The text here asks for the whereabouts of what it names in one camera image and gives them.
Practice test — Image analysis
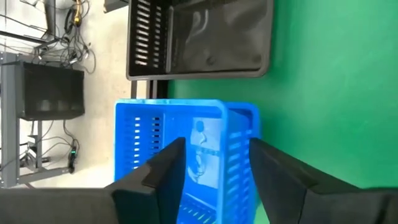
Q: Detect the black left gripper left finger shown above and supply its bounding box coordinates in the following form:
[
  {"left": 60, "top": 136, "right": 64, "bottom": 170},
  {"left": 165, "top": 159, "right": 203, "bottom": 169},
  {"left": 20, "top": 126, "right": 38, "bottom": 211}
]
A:
[{"left": 105, "top": 136, "right": 187, "bottom": 224}]

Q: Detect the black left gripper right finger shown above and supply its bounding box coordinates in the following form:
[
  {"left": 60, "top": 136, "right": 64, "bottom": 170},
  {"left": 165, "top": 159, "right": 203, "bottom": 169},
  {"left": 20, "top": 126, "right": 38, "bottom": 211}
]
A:
[{"left": 248, "top": 138, "right": 365, "bottom": 224}]

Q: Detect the blue plastic basket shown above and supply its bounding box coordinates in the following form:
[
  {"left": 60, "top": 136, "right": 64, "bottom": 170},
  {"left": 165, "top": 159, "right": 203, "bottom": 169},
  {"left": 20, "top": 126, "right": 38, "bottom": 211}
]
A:
[
  {"left": 114, "top": 98, "right": 226, "bottom": 224},
  {"left": 223, "top": 101, "right": 261, "bottom": 224}
]

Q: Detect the black plastic basket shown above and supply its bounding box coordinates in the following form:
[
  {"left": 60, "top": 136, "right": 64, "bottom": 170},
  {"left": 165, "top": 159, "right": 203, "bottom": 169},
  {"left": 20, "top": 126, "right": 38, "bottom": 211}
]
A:
[{"left": 126, "top": 0, "right": 275, "bottom": 82}]

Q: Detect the black power strip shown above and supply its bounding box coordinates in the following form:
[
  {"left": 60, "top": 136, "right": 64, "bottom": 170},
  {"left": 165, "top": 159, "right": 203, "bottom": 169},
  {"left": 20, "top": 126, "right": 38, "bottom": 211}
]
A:
[{"left": 67, "top": 146, "right": 78, "bottom": 175}]

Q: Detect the black box on stand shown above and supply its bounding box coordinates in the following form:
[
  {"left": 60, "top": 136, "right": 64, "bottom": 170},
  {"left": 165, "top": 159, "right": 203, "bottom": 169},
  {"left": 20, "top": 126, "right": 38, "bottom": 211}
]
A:
[{"left": 14, "top": 60, "right": 85, "bottom": 121}]

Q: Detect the black table frame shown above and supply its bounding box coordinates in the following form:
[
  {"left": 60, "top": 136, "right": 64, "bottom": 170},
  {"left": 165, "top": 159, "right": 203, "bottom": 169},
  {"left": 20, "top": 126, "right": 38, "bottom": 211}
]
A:
[{"left": 130, "top": 80, "right": 169, "bottom": 100}]

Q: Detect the gray metal frame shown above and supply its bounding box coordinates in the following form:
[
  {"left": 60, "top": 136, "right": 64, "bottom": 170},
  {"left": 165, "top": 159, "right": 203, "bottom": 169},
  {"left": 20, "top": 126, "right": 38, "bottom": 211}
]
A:
[{"left": 0, "top": 52, "right": 71, "bottom": 189}]

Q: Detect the black cable bundle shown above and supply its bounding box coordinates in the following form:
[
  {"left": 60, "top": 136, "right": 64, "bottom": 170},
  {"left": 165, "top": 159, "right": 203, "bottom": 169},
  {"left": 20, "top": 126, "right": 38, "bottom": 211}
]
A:
[{"left": 29, "top": 0, "right": 97, "bottom": 75}]

